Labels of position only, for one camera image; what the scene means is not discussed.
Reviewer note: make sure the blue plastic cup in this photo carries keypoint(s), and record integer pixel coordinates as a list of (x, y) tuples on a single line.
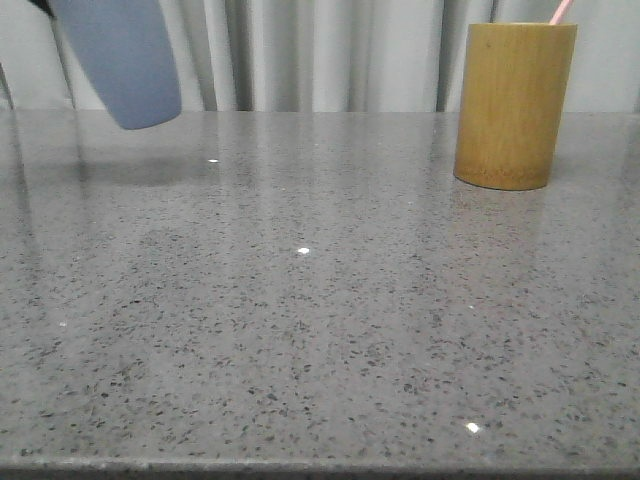
[(124, 49)]

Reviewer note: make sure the bamboo cylindrical holder cup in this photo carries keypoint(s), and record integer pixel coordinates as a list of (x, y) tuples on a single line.
[(514, 85)]

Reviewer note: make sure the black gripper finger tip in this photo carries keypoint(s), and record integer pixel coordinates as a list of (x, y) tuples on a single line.
[(44, 6)]

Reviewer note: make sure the grey-white curtain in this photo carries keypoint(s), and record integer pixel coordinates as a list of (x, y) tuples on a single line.
[(325, 56)]

